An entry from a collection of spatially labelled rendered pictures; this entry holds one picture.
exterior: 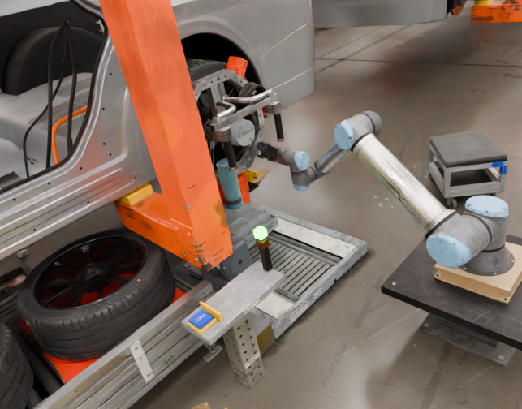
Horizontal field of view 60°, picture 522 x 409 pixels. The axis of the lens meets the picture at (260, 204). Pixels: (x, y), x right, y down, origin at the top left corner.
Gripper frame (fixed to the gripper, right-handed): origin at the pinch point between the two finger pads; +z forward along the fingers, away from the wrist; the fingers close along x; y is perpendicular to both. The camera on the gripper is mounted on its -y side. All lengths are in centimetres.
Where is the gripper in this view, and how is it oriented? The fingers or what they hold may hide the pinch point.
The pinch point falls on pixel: (252, 148)
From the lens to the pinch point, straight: 257.2
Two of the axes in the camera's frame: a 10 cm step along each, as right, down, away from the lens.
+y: 6.0, 2.6, 7.5
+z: -7.1, -2.5, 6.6
